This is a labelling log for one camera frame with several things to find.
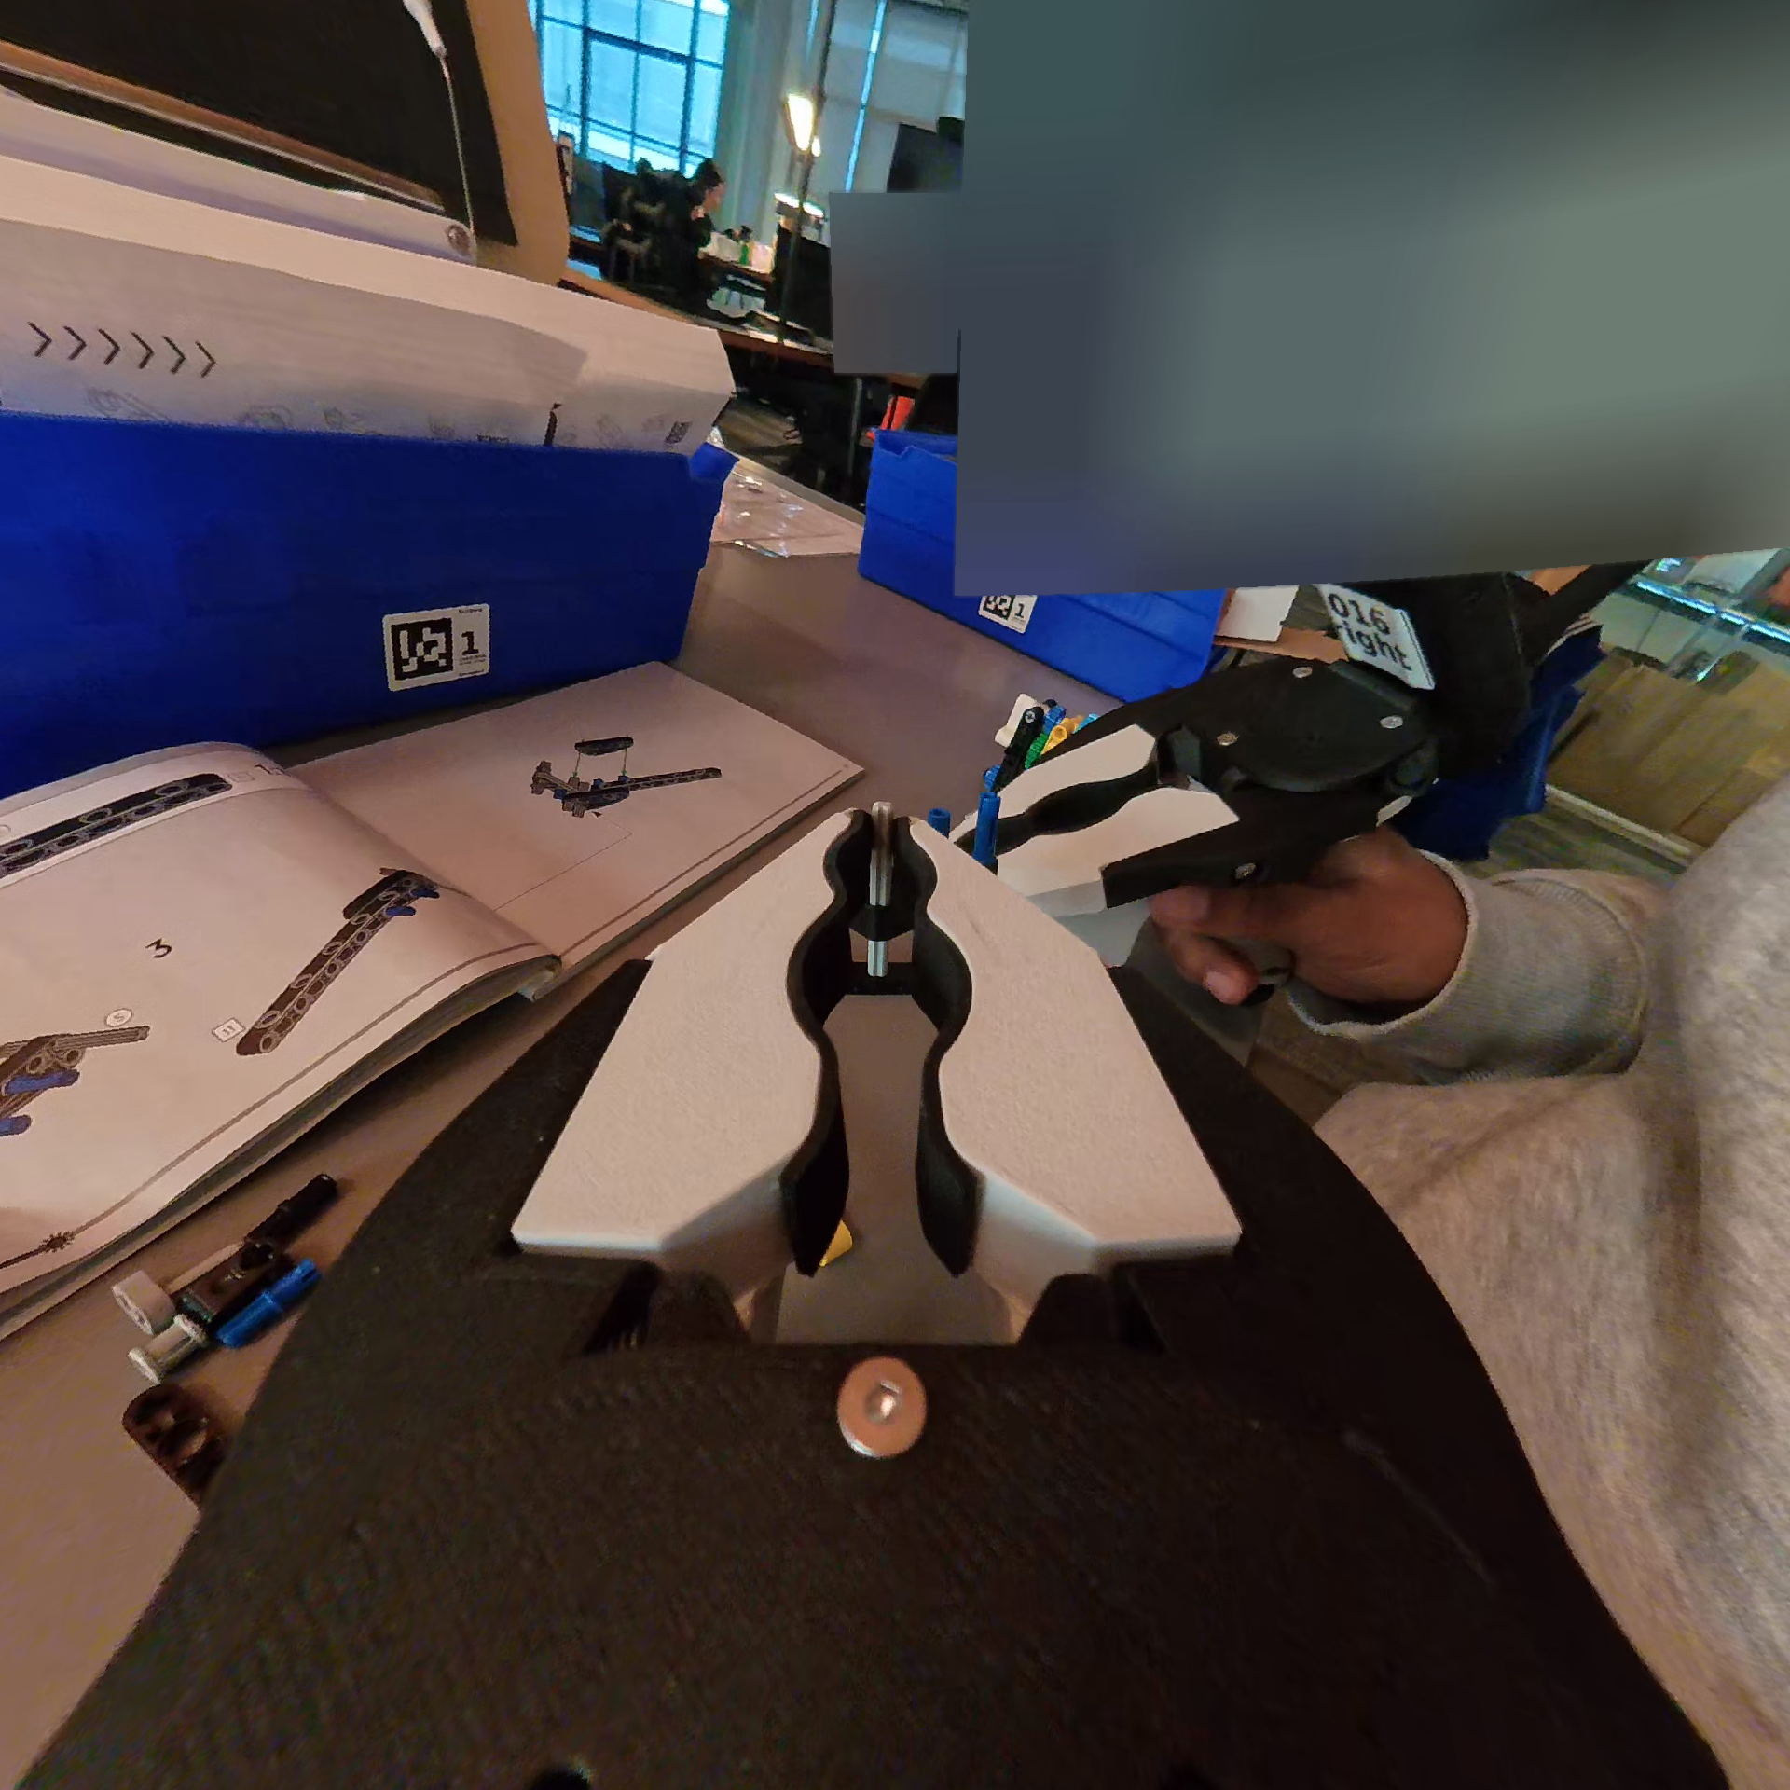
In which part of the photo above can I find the pile of coloured lego pieces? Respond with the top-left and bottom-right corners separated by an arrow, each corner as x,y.
978,688 -> 1107,841

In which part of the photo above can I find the white barcode booklet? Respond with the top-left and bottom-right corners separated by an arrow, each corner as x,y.
550,287 -> 741,456

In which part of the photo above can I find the person's right forearm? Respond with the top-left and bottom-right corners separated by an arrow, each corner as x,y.
1283,848 -> 1694,1088

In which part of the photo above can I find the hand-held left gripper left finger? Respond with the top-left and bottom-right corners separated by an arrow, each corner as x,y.
509,810 -> 875,1339

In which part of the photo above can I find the large blue plastic bin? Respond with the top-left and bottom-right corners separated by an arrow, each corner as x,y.
0,403 -> 741,800

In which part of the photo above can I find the person's grey sweatshirt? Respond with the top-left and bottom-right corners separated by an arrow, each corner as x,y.
1316,783 -> 1790,1790

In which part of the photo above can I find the clear plastic bag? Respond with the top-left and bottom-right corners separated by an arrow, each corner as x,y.
706,468 -> 866,566

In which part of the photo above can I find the black panel tan frame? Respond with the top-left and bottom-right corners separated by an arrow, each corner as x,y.
0,0 -> 577,290

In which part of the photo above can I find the black lego connector block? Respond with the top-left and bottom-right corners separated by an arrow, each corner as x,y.
180,1236 -> 293,1328

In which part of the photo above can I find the floor lamp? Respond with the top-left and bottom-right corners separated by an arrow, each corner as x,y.
779,89 -> 830,352

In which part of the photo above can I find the grey lego axle assembly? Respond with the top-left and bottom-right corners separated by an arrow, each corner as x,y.
835,800 -> 925,999

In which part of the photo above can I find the long blue lego pin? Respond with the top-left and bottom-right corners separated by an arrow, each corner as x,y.
216,1254 -> 329,1350

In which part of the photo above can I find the cardboard box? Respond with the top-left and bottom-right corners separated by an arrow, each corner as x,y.
1214,582 -> 1334,663

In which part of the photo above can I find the white chevron print booklet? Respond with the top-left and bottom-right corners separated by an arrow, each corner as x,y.
0,214 -> 590,448

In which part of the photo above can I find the open lego instruction booklet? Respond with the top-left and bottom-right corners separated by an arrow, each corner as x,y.
0,659 -> 866,1333

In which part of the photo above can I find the dark brown lego liftarm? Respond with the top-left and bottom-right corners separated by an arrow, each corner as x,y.
120,1377 -> 228,1501

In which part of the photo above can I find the stack of cardboard boxes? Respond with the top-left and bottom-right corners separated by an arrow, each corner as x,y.
1535,655 -> 1790,848

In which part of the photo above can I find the person's right hand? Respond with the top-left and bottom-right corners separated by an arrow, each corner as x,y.
1149,825 -> 1473,1010

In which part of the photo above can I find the small blue plastic bin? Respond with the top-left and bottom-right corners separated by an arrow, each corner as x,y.
858,426 -> 1237,705

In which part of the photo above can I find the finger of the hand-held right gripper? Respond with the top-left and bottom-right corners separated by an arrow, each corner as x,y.
991,783 -> 1250,920
964,688 -> 1193,858

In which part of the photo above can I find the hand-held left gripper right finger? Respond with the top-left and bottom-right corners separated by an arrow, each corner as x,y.
908,818 -> 1244,1339

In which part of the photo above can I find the black lego axle pin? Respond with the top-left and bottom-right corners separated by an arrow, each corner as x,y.
242,1171 -> 343,1250

